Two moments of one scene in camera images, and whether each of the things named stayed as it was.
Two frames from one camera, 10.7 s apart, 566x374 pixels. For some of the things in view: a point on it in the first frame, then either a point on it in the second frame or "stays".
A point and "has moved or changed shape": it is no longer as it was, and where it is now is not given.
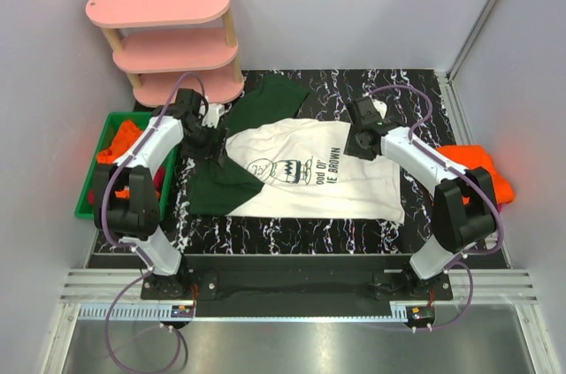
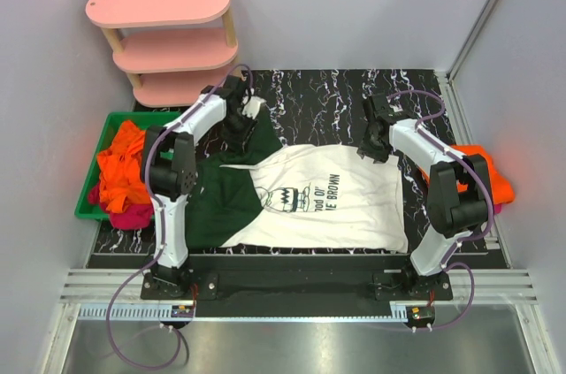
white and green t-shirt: (274, 165) has moved or changed shape
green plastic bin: (85, 206) stays
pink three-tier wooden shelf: (163, 32) stays
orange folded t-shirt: (474, 156) stays
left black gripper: (211, 149) to (239, 125)
